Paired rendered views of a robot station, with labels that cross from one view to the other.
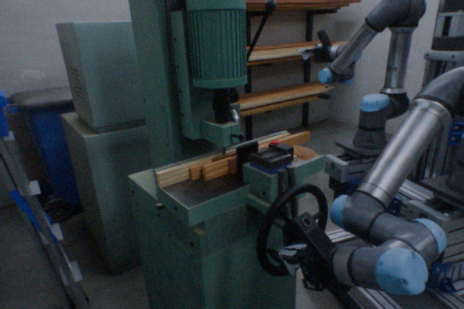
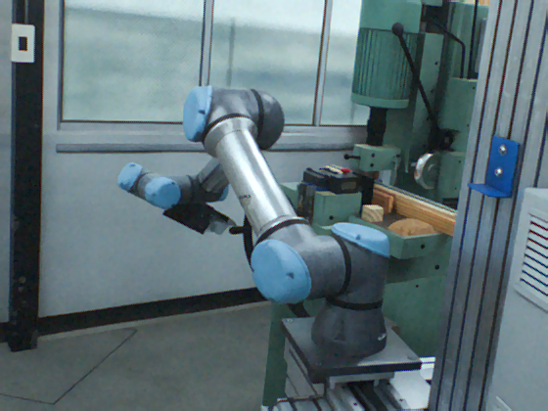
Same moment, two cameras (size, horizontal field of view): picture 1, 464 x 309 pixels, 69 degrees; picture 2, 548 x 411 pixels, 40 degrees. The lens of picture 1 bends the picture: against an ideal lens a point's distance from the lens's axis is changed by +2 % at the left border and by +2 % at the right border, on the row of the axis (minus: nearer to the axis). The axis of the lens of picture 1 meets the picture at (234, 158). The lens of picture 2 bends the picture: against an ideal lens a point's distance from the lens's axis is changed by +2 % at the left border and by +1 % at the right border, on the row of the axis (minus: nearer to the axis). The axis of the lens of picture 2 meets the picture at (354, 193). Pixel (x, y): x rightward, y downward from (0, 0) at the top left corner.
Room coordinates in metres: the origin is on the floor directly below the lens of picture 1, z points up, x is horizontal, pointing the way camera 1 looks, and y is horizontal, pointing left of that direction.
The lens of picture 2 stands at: (0.94, -2.18, 1.44)
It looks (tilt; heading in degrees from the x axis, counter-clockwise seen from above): 13 degrees down; 87
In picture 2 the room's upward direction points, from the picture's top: 7 degrees clockwise
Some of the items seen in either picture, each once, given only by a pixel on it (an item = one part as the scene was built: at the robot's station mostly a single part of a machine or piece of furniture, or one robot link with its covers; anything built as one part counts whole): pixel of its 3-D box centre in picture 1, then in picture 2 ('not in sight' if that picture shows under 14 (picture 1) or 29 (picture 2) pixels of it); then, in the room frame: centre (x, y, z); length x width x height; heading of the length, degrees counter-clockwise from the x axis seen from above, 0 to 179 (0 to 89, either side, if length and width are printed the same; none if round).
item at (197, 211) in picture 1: (255, 181); (348, 215); (1.04, -0.07, 0.87); 0.61 x 0.30 x 0.06; 127
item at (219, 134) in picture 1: (219, 132); (377, 159); (1.11, 0.05, 1.03); 0.14 x 0.07 x 0.09; 37
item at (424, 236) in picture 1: (406, 241); (164, 190); (0.56, -0.34, 0.96); 0.11 x 0.11 x 0.08; 35
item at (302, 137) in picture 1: (256, 152); (400, 206); (1.19, -0.09, 0.92); 0.59 x 0.02 x 0.04; 127
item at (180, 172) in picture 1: (232, 156); (383, 196); (1.14, 0.01, 0.93); 0.60 x 0.02 x 0.05; 127
